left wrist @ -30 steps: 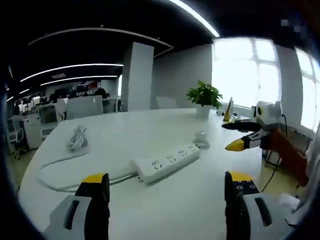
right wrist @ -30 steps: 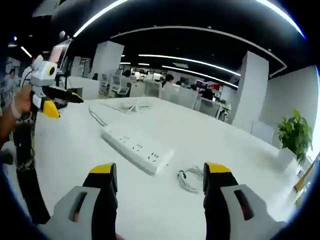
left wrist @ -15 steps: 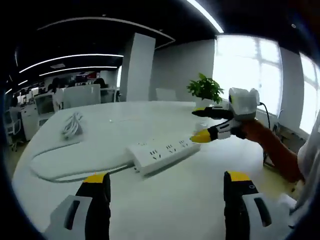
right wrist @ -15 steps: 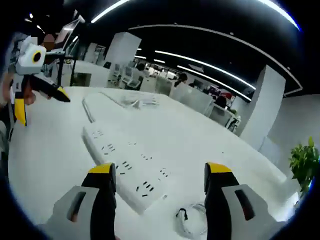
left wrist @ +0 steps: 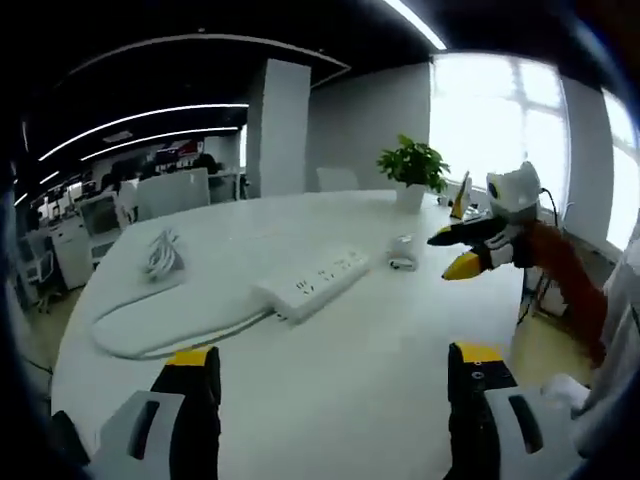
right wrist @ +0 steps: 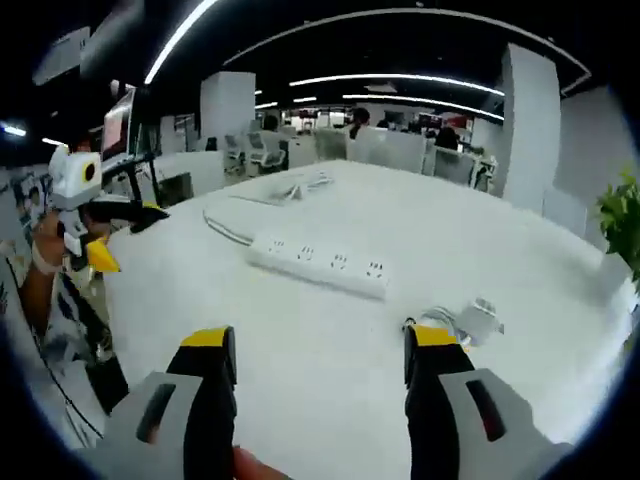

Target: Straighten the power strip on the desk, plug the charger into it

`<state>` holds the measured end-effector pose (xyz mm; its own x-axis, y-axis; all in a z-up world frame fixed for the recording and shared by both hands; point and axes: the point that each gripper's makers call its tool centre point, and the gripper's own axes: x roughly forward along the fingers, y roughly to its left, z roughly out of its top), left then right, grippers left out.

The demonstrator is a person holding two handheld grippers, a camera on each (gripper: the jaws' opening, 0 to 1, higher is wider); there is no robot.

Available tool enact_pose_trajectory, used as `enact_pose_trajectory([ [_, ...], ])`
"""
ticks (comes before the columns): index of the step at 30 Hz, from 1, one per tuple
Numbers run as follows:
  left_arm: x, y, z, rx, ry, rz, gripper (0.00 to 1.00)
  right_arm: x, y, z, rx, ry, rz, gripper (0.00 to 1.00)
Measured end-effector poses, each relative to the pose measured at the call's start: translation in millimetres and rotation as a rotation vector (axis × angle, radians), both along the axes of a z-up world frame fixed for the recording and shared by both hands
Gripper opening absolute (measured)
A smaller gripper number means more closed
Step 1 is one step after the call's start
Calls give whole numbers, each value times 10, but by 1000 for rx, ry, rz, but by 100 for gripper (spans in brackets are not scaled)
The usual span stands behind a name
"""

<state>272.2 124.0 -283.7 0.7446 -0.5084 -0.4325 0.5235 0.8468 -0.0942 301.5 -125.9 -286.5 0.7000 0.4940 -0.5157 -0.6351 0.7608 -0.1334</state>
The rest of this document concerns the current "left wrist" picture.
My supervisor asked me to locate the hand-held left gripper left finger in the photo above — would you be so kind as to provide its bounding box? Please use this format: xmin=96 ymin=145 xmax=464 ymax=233
xmin=87 ymin=344 xmax=222 ymax=480

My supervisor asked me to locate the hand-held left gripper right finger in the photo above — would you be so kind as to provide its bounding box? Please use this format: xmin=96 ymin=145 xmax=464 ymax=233
xmin=446 ymin=341 xmax=584 ymax=480

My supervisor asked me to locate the white charger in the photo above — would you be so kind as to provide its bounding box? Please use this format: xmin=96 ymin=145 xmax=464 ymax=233
xmin=387 ymin=232 xmax=419 ymax=273

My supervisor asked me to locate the white power strip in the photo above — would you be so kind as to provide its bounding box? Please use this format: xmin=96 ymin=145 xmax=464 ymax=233
xmin=251 ymin=243 xmax=372 ymax=326

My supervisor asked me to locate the yellow and white desk object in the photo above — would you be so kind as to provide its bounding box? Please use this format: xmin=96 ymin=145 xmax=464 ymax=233
xmin=448 ymin=170 xmax=479 ymax=220

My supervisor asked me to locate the white desk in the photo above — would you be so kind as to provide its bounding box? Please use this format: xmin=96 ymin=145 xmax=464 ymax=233
xmin=49 ymin=188 xmax=531 ymax=480

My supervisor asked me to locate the green potted plant white pot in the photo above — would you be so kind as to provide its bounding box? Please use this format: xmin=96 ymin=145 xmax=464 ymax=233
xmin=375 ymin=133 xmax=450 ymax=211

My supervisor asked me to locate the bright window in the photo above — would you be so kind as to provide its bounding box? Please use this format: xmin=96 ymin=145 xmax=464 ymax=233
xmin=429 ymin=49 xmax=571 ymax=201

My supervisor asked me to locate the person's white clothing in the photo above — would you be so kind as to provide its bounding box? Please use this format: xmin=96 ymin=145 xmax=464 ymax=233
xmin=539 ymin=239 xmax=640 ymax=456

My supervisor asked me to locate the white drawer cabinet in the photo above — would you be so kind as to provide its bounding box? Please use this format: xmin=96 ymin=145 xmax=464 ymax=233
xmin=49 ymin=222 xmax=96 ymax=291

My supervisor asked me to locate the white square pillar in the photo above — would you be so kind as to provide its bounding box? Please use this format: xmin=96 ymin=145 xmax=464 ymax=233
xmin=245 ymin=58 xmax=312 ymax=200

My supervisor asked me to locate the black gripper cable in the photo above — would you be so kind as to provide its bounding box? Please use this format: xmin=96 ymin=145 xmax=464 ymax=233
xmin=538 ymin=187 xmax=564 ymax=229

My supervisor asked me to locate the white power strip cable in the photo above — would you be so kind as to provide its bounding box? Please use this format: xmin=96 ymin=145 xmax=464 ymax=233
xmin=91 ymin=277 xmax=279 ymax=360

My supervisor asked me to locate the coiled white cable bundle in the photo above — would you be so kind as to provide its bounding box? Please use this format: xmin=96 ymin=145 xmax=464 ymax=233
xmin=141 ymin=228 xmax=187 ymax=279

